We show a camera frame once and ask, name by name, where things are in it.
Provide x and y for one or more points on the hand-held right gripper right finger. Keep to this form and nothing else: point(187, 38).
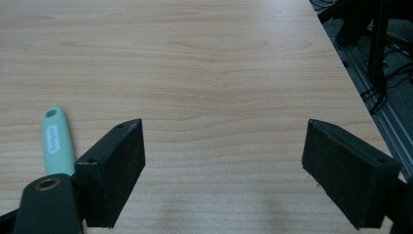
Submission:
point(347, 172)

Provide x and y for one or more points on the black metal stand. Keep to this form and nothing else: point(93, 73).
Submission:
point(378, 45)

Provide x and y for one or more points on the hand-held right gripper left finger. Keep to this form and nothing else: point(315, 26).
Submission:
point(110, 169)

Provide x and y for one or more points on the aluminium frame rail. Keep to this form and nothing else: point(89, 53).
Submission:
point(394, 130)

